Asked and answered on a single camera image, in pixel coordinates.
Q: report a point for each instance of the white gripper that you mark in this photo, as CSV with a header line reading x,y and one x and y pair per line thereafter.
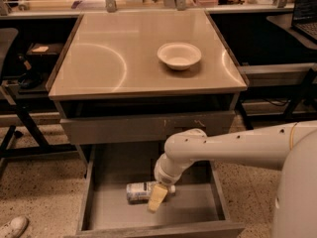
x,y
165,177

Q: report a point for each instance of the blue plastic bottle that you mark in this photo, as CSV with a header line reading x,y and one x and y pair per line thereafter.
x,y
139,192

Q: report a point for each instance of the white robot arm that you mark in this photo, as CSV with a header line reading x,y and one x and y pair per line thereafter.
x,y
291,148

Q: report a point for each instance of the grey open middle drawer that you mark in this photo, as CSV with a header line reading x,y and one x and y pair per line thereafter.
x,y
197,209

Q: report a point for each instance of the grey top drawer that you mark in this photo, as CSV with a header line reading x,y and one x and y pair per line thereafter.
x,y
142,128

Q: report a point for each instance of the grey drawer cabinet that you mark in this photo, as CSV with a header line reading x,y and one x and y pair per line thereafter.
x,y
111,68

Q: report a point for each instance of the white paper bowl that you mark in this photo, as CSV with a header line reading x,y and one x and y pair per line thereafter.
x,y
179,56

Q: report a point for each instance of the white sneaker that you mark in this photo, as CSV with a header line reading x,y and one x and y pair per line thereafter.
x,y
14,228

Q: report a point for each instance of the black box with note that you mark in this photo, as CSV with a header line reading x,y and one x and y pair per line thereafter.
x,y
38,49

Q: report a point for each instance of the black laptop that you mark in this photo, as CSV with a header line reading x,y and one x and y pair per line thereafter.
x,y
304,18

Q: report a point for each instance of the black rolling cart frame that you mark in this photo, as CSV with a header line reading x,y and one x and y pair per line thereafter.
x,y
278,93

